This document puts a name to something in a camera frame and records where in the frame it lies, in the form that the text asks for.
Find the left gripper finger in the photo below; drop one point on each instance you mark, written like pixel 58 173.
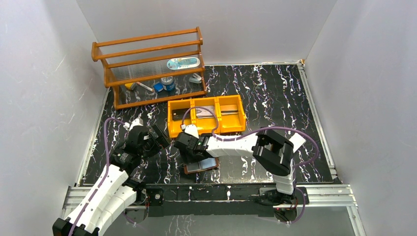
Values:
pixel 161 138
pixel 153 148

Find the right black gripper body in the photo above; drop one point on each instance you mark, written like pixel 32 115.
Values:
pixel 182 148

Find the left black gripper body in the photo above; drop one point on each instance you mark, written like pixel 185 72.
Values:
pixel 158 138

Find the brown leather card holder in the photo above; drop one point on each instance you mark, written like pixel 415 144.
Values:
pixel 201 166

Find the light grey credit card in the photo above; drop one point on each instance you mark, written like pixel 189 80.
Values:
pixel 205 112

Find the yellow three-compartment bin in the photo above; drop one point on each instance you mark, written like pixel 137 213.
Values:
pixel 224 124

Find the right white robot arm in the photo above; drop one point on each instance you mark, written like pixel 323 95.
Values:
pixel 271 150

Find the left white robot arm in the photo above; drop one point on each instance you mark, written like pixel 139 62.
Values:
pixel 114 191

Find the black card in bin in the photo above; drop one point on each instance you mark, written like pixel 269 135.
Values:
pixel 177 114

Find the brown striped card in bin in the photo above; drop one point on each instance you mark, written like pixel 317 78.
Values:
pixel 230 109

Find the small blue box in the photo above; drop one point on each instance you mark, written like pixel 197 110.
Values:
pixel 158 87

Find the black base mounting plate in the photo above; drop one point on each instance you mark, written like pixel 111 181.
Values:
pixel 223 199

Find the blue lidded jar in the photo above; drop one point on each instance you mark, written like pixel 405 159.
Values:
pixel 168 83

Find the yellow sponge block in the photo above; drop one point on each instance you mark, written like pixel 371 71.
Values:
pixel 130 86

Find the white marker pen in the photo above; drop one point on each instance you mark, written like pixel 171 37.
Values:
pixel 145 86

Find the wooden shelf rack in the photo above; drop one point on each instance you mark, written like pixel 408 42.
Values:
pixel 143 59

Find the oval blue packaged item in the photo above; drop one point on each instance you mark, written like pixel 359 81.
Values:
pixel 183 63

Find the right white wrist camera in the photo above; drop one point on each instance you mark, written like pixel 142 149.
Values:
pixel 190 129

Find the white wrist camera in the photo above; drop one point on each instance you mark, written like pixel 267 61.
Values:
pixel 136 122
pixel 190 129

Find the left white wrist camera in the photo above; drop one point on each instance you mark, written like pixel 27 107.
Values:
pixel 136 122

